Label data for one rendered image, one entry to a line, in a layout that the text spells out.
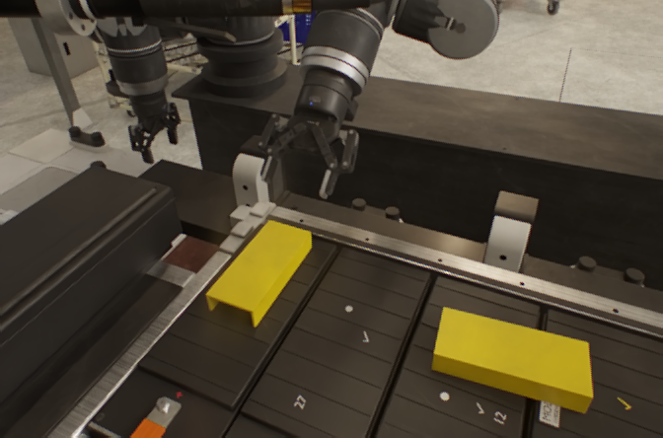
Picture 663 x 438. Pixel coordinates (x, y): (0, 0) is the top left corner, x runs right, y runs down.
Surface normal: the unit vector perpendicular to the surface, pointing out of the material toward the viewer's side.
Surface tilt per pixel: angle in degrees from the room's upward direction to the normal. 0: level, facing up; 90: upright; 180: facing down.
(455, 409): 0
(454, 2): 84
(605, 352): 0
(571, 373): 0
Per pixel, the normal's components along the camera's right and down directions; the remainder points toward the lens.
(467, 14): -0.18, 0.58
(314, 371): -0.02, -0.80
